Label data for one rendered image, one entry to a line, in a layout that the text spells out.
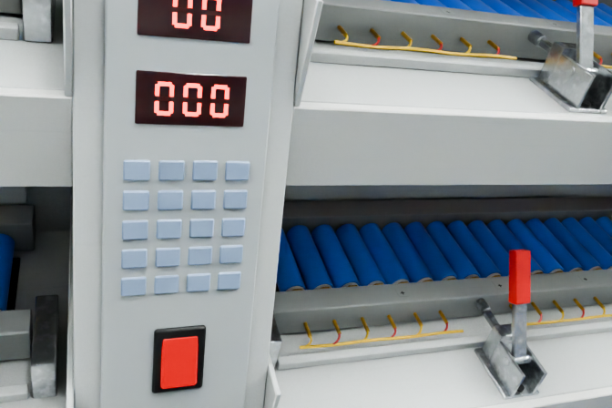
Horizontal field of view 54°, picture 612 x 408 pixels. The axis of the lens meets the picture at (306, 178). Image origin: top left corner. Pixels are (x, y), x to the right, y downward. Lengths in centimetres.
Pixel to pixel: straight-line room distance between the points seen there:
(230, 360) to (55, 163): 13
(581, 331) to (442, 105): 25
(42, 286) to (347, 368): 20
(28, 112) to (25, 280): 19
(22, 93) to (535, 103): 26
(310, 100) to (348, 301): 17
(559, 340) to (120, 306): 33
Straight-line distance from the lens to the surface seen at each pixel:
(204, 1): 26
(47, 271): 44
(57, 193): 48
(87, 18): 26
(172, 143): 26
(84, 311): 29
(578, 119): 37
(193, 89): 26
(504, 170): 36
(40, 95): 26
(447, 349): 44
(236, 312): 30
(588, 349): 51
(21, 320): 38
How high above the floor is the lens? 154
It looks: 16 degrees down
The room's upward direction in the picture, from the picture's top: 6 degrees clockwise
